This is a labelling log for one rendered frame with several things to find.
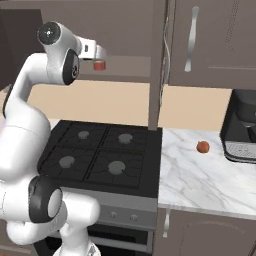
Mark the silver cabinet door handle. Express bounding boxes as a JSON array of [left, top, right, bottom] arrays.
[[183, 5, 201, 73]]

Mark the red can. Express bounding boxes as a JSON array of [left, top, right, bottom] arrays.
[[93, 60, 107, 72]]

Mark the open brown cabinet door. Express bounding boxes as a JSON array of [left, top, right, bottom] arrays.
[[147, 0, 172, 132]]

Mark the brown lower cupboard door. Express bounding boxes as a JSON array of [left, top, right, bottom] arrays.
[[153, 207, 256, 256]]

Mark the silver open door handle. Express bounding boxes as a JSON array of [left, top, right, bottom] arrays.
[[159, 4, 172, 105]]

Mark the silver lower cupboard handle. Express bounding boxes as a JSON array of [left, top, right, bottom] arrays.
[[162, 208, 172, 239]]

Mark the closed brown cabinet door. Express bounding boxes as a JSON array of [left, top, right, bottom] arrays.
[[168, 0, 256, 91]]

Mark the orange-red round can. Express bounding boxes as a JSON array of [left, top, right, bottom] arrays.
[[196, 140, 211, 155]]

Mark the brown open wall cabinet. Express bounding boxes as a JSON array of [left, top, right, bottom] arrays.
[[31, 0, 155, 84]]

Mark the black gas hob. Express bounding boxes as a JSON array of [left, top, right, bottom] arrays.
[[36, 119, 164, 200]]

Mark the black coffee machine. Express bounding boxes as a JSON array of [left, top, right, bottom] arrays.
[[219, 88, 256, 165]]

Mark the silver oven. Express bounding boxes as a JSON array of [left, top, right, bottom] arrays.
[[49, 186, 158, 256]]

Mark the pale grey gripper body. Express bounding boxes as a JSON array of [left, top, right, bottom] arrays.
[[95, 43, 109, 63]]

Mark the silver oven door handle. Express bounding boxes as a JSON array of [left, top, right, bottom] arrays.
[[87, 234, 150, 254]]

